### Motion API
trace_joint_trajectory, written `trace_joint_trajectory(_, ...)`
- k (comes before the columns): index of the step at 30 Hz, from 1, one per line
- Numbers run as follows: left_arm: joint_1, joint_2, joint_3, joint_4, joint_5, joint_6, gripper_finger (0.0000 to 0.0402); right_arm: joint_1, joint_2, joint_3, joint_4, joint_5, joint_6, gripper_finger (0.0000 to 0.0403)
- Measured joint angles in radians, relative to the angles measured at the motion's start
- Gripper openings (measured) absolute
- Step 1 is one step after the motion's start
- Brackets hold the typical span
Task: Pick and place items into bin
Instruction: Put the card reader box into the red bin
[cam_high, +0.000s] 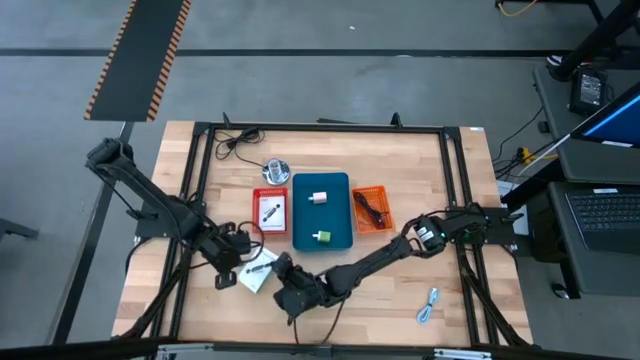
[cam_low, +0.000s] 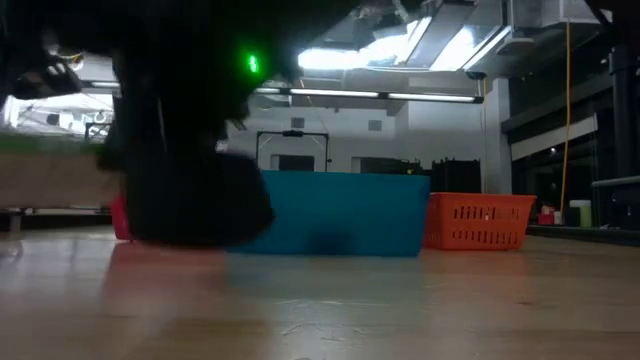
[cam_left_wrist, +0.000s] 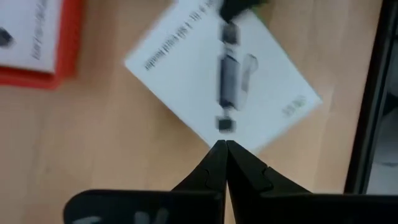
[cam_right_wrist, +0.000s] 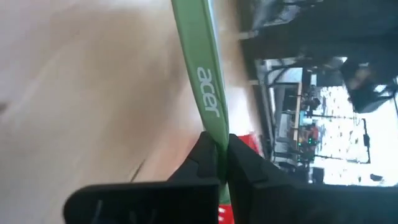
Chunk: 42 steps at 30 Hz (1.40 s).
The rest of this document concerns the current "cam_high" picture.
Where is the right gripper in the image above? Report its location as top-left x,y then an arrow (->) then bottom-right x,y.
273,252 -> 329,324

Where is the light blue cable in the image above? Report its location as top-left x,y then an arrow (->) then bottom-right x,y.
416,287 -> 441,325

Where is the blue plastic bin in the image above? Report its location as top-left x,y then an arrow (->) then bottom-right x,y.
291,172 -> 354,251

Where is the red mesh basket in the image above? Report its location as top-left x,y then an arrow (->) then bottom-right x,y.
251,187 -> 290,235

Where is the silver round puck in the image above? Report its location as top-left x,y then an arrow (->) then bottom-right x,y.
261,158 -> 292,187

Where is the orange mesh basket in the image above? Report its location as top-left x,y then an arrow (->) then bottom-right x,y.
351,185 -> 396,235

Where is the black floor strip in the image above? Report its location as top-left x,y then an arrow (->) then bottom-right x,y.
52,122 -> 135,346

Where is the black crossbeam with brackets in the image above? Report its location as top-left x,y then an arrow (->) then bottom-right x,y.
0,337 -> 640,360

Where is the black orange-striped floor mat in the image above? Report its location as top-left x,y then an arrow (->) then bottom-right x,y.
83,0 -> 193,123

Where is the grey chair base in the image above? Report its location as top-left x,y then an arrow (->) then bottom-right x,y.
0,218 -> 40,242

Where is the black laptop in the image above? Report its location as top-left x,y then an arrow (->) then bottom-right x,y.
563,185 -> 640,256

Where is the grey side desk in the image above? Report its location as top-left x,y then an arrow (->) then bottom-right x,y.
532,64 -> 640,300

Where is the black stand leg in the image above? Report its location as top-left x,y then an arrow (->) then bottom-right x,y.
548,0 -> 640,82

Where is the blue-lit monitor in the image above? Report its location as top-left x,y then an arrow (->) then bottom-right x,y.
569,82 -> 640,150

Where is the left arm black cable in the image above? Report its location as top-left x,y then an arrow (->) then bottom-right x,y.
192,221 -> 266,271

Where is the black cable with plug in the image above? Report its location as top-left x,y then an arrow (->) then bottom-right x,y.
214,127 -> 266,169

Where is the black floor power cable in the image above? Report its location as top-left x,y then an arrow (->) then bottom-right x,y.
498,105 -> 551,156

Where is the yellow cable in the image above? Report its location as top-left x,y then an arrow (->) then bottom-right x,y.
497,0 -> 540,18

